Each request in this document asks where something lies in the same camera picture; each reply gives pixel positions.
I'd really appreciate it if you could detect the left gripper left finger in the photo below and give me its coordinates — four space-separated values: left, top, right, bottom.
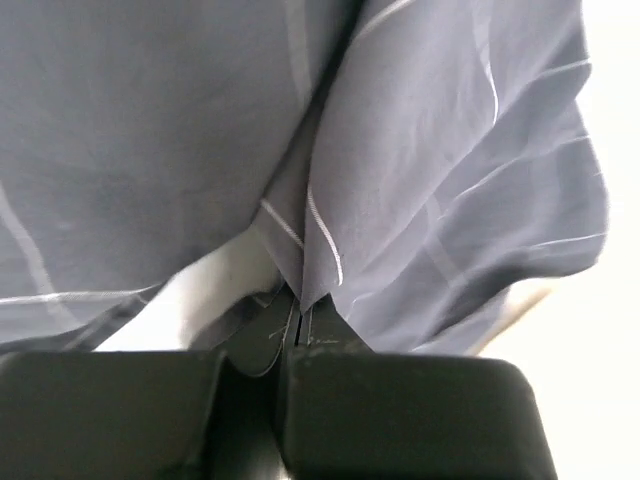
1 290 293 479

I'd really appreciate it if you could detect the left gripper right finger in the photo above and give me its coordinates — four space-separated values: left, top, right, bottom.
280 299 557 479

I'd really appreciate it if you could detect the white pillow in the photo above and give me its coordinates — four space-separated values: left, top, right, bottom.
95 226 281 352

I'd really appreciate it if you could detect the dark grey checked pillowcase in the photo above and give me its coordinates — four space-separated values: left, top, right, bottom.
1 1 607 354

